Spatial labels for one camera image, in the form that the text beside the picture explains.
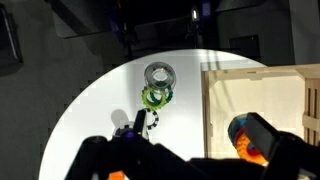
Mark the lime green toothed ring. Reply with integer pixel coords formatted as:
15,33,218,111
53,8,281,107
141,85,168,111

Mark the blue stacking ring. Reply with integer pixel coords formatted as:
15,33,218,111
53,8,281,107
227,113,249,148

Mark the clear ring with coloured beads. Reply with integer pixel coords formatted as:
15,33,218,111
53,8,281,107
143,61,178,91

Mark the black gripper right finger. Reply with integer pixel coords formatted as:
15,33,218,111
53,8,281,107
245,112,288,175

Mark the red stacking ring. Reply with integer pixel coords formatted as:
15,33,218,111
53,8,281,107
234,128,249,151

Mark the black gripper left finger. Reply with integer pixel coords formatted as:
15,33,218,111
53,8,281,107
133,109,149,139

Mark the wooden tray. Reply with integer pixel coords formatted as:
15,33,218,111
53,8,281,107
200,63,320,161

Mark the black and white ring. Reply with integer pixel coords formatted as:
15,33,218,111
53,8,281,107
144,108,160,131

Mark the orange stacking ring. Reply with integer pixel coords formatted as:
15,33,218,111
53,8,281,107
236,133,269,167

